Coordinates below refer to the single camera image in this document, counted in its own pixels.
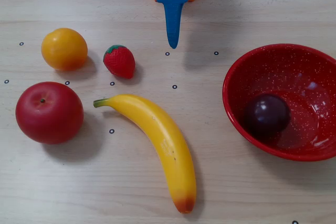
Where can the red speckled enamel bowl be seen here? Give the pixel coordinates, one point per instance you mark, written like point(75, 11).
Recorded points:
point(309, 87)

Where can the dark purple plum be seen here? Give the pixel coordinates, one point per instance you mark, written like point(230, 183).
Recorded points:
point(266, 115)

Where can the red toy apple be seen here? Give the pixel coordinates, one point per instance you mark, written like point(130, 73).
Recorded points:
point(50, 113)

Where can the red toy strawberry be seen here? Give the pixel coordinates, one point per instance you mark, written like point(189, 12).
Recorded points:
point(119, 62)

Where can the yellow toy banana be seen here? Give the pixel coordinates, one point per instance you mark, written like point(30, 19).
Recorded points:
point(162, 134)

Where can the yellow orange round fruit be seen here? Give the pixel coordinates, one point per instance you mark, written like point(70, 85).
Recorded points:
point(64, 49)

